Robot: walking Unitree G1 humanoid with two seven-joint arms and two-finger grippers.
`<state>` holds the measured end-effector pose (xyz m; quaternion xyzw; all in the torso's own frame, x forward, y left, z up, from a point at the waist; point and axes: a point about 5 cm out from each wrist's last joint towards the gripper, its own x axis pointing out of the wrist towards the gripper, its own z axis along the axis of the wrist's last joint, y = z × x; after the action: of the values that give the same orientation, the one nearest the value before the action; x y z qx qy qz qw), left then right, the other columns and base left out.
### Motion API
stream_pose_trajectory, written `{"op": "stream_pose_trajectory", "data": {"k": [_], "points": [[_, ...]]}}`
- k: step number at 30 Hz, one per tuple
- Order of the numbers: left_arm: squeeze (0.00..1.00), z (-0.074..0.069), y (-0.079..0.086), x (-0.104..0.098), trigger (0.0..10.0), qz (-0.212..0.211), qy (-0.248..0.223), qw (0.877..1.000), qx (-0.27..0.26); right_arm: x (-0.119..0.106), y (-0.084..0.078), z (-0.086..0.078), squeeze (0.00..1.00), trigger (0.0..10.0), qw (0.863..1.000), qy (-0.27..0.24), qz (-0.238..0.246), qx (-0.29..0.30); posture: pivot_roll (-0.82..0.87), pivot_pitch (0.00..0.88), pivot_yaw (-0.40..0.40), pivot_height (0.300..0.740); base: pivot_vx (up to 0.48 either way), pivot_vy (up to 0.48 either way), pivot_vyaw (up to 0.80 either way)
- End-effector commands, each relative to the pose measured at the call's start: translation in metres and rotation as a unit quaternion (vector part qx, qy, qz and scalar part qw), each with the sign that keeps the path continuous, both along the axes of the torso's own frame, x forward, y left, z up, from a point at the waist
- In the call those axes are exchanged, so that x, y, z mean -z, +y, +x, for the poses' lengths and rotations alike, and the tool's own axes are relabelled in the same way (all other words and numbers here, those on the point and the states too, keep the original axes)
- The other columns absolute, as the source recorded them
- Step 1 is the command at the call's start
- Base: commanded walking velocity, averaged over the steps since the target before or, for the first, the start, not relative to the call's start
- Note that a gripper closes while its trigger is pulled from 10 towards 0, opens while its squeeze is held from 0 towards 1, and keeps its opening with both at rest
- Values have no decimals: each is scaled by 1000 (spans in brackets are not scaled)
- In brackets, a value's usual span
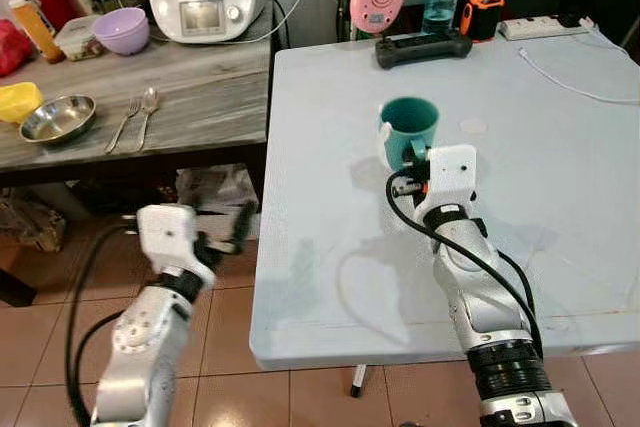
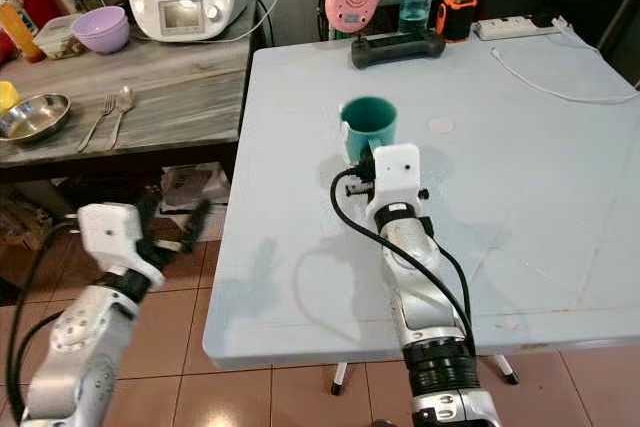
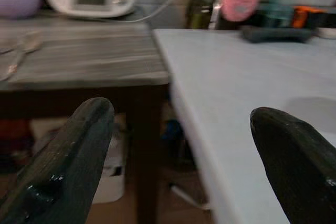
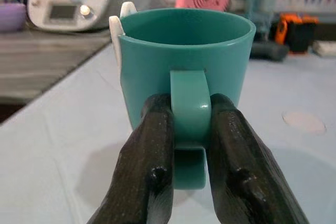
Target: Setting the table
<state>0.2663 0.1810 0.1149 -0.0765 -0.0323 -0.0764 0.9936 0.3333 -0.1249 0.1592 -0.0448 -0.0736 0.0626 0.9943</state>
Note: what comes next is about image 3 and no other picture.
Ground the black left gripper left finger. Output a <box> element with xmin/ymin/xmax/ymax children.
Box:
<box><xmin>0</xmin><ymin>97</ymin><xmax>116</xmax><ymax>224</ymax></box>

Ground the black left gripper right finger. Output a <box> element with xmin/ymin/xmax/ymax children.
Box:
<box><xmin>249</xmin><ymin>106</ymin><xmax>336</xmax><ymax>224</ymax></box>

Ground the white bucket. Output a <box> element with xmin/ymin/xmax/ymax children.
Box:
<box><xmin>93</xmin><ymin>134</ymin><xmax>126</xmax><ymax>204</ymax></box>

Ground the white table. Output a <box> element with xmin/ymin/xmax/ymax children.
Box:
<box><xmin>152</xmin><ymin>27</ymin><xmax>336</xmax><ymax>224</ymax></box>

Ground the dark wooden side table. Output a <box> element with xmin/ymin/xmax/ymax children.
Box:
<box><xmin>0</xmin><ymin>15</ymin><xmax>170</xmax><ymax>224</ymax></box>

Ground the metal spoon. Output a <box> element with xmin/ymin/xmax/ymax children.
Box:
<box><xmin>0</xmin><ymin>31</ymin><xmax>44</xmax><ymax>82</ymax></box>

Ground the dark grey tray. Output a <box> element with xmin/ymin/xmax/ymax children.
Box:
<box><xmin>240</xmin><ymin>25</ymin><xmax>321</xmax><ymax>44</ymax></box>

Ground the white small bowl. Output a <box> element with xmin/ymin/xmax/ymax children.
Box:
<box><xmin>316</xmin><ymin>27</ymin><xmax>336</xmax><ymax>40</ymax></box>

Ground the orange and black box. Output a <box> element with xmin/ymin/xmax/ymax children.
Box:
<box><xmin>291</xmin><ymin>5</ymin><xmax>328</xmax><ymax>28</ymax></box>

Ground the purple plastic bowl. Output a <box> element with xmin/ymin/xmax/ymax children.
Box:
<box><xmin>0</xmin><ymin>0</ymin><xmax>44</xmax><ymax>20</ymax></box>

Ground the white appliance power cable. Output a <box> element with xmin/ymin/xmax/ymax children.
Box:
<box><xmin>115</xmin><ymin>0</ymin><xmax>184</xmax><ymax>23</ymax></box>

